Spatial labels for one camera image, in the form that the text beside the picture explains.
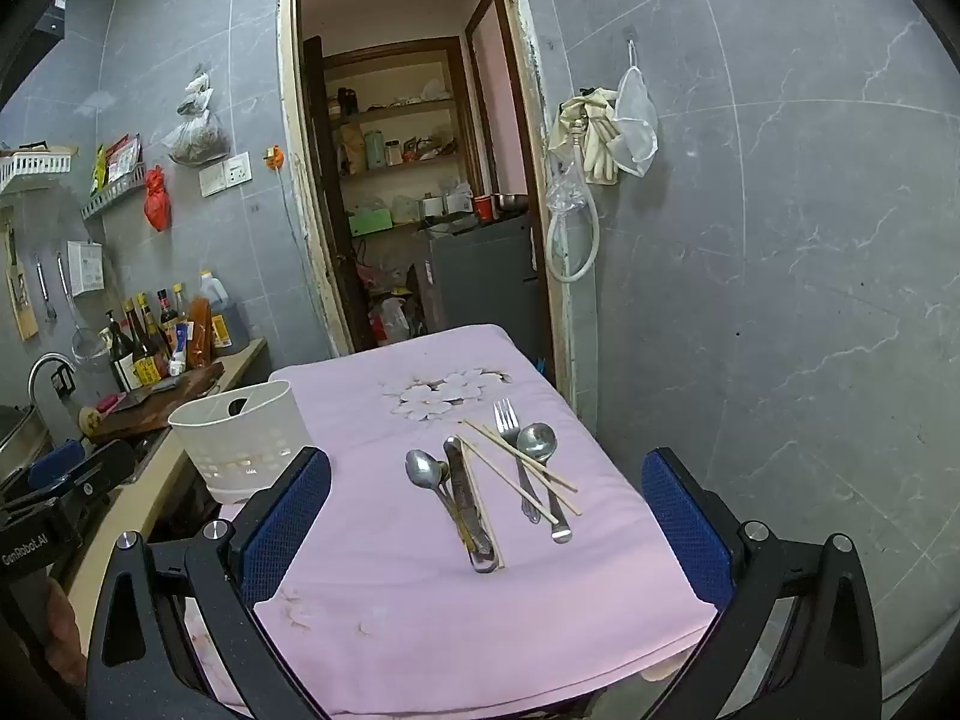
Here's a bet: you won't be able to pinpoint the white wall box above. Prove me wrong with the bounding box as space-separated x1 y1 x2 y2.
66 240 106 295

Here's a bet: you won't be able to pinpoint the hanging metal strainer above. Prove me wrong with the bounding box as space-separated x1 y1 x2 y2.
56 251 113 365

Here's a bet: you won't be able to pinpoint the clear plastic jug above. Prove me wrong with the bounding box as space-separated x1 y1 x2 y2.
377 297 411 346

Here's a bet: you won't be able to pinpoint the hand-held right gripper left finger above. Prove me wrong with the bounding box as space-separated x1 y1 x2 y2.
86 446 335 720

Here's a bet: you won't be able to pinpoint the white wall socket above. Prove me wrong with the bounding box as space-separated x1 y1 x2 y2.
199 152 252 196

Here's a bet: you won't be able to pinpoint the clear plastic bag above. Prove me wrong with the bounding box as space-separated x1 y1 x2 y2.
545 154 582 215

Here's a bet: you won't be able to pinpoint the orange sauce bottle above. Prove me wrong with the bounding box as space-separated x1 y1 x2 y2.
186 294 215 368

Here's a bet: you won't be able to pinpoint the metal fork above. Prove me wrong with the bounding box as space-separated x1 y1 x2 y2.
493 399 539 524

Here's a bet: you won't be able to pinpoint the white basket wall rack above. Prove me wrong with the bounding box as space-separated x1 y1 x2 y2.
0 146 78 196

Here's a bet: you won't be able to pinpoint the red snack packet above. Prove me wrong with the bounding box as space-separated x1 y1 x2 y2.
105 133 143 185

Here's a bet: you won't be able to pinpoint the plastic oil jug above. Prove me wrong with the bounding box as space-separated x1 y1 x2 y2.
196 270 252 357

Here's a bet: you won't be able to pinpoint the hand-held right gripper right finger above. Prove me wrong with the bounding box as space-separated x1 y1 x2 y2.
641 448 884 720

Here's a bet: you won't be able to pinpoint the hanging metal utensil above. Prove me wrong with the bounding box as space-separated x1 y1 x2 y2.
34 253 59 323

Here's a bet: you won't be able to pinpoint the cream rubber gloves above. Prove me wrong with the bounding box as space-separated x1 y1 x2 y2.
547 88 623 187

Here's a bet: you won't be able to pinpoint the bag of dried goods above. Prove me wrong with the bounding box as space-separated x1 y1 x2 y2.
161 64 230 166

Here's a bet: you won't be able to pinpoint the wooden shelf unit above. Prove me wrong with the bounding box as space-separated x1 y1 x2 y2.
322 37 481 241

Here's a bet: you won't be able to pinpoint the white hose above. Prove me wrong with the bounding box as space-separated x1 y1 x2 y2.
545 165 601 284

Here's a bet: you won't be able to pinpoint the person's left hand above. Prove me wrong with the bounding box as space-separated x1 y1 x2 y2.
43 576 87 687

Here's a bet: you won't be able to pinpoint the beige kitchen counter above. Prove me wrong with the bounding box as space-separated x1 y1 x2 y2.
64 337 269 616

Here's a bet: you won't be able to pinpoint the white mesh bag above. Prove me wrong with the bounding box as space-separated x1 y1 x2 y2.
611 41 661 179

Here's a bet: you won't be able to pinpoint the metal wall rack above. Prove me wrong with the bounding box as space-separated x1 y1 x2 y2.
81 165 147 222

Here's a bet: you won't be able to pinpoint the kitchen sink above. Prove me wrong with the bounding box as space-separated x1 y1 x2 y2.
124 427 177 485

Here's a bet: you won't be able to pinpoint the metal faucet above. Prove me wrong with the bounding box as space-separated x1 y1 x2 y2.
28 352 80 440

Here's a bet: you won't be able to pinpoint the metal table knife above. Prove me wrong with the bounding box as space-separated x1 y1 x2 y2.
442 435 500 575

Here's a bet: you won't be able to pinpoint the red plastic bag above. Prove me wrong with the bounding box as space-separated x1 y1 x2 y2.
142 165 172 232

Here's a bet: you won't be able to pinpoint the dark pump bottle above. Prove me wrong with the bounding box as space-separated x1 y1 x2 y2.
105 310 137 393

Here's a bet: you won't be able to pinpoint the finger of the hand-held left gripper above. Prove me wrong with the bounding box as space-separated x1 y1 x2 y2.
34 439 137 500
26 440 87 482

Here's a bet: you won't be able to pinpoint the black range hood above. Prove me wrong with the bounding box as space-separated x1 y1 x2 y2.
0 0 70 106

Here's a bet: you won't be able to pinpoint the grey refrigerator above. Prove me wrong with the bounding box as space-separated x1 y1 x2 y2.
412 211 545 361

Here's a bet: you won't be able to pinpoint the wooden cutting board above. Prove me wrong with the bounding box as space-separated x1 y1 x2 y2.
86 360 226 443

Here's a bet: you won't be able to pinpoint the pink floral tablecloth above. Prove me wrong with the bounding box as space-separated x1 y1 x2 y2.
184 324 721 717

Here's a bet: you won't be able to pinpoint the metal spoon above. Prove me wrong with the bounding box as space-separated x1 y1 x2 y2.
517 424 573 543
405 448 481 556

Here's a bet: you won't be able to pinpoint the cream door frame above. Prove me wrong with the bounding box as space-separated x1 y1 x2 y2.
276 0 578 406

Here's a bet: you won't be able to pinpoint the wooden knife board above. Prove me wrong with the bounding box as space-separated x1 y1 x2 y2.
4 225 40 342

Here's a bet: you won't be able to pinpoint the white plastic utensil holder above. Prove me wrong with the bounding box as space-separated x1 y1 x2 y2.
168 380 314 506

